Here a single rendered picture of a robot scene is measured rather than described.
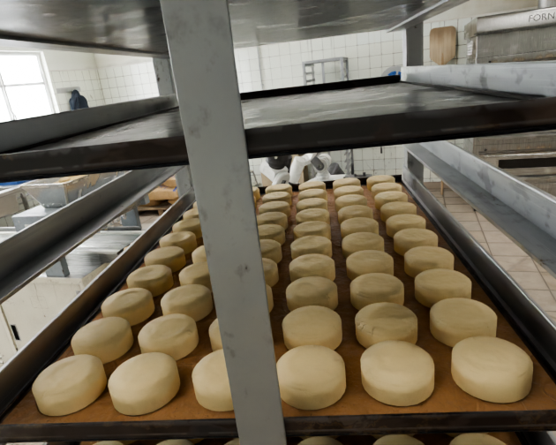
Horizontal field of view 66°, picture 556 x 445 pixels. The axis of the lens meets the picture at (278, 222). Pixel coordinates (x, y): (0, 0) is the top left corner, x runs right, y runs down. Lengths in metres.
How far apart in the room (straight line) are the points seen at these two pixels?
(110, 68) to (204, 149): 7.32
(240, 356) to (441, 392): 0.14
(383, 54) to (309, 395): 5.81
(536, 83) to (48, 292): 2.50
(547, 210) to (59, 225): 0.42
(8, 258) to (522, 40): 4.94
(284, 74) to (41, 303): 4.56
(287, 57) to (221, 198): 6.04
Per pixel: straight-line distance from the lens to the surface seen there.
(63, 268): 2.48
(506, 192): 0.42
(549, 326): 0.38
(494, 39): 5.06
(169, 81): 0.85
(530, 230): 0.37
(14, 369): 0.42
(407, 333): 0.36
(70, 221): 0.48
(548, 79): 0.36
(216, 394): 0.32
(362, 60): 6.05
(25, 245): 0.43
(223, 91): 0.21
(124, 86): 7.41
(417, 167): 0.85
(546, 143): 5.25
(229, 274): 0.24
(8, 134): 0.43
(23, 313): 2.86
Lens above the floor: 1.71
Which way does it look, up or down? 19 degrees down
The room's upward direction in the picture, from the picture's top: 7 degrees counter-clockwise
